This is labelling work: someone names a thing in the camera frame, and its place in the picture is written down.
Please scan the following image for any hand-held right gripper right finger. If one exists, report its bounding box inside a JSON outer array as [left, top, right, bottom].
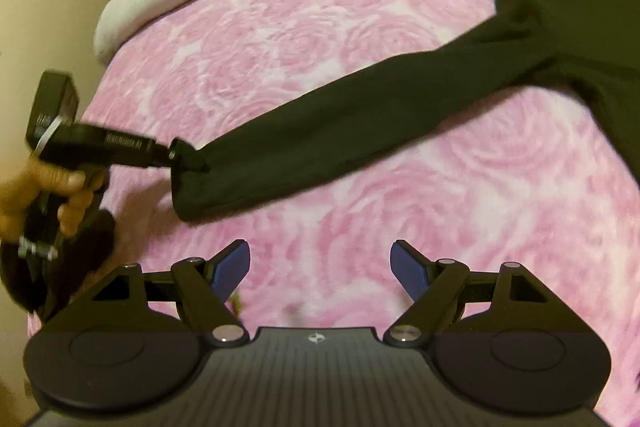
[[382, 239, 571, 348]]

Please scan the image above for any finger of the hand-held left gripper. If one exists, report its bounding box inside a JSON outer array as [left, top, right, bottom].
[[167, 137, 211, 172]]

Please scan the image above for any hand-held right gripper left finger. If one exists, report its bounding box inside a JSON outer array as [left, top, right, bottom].
[[65, 240, 252, 348]]

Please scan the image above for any dark green long-sleeve shirt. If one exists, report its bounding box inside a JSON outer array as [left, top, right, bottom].
[[170, 0, 640, 223]]

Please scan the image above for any person's left hand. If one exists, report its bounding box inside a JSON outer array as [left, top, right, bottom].
[[0, 159, 108, 240]]

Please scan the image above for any pink rose blanket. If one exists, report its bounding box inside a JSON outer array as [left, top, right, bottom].
[[27, 0, 640, 427]]

